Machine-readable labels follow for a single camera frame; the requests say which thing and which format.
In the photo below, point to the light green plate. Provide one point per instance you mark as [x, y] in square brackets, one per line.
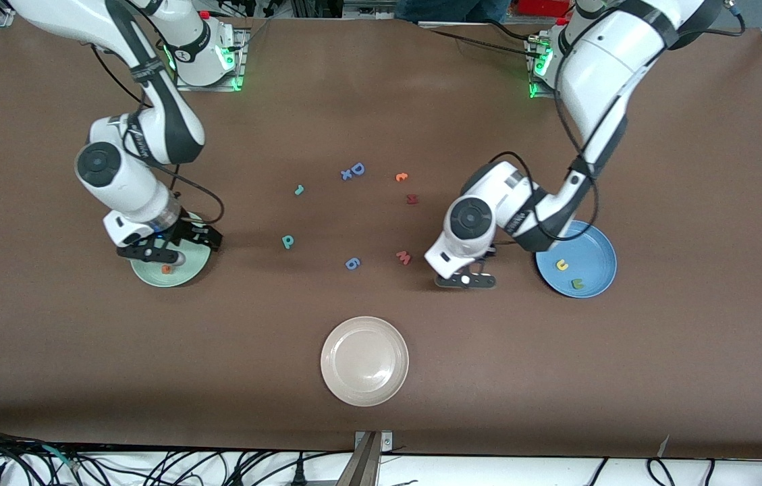
[186, 273]

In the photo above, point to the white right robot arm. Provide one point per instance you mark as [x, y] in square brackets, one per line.
[117, 175]

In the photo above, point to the yellow magnet letter u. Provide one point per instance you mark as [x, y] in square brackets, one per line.
[561, 264]

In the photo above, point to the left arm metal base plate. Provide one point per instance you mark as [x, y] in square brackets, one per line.
[537, 91]

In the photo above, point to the brown table cover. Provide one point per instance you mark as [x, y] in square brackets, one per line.
[380, 101]

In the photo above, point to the red box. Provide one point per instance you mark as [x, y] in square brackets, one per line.
[542, 7]

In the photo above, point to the pink magnet letter w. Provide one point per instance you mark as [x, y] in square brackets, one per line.
[403, 257]

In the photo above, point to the grey metal bar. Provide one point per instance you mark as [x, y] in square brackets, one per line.
[360, 469]

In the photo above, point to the blue magnet letter D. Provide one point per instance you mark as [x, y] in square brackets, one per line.
[357, 169]

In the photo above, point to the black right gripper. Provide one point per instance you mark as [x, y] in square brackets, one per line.
[189, 228]

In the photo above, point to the blue plate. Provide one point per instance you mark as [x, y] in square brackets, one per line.
[593, 270]

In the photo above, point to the beige plate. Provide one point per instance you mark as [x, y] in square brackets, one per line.
[364, 361]

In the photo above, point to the black power plug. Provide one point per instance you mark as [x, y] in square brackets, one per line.
[299, 476]

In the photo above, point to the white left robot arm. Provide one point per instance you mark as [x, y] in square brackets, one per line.
[596, 67]

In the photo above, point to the blue magnet letter g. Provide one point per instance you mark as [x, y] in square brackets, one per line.
[352, 263]

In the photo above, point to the teal magnet letter p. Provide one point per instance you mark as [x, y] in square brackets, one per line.
[287, 241]

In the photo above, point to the silver metal bracket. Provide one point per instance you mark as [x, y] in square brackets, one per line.
[386, 442]

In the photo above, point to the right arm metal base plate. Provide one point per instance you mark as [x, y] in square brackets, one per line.
[240, 74]

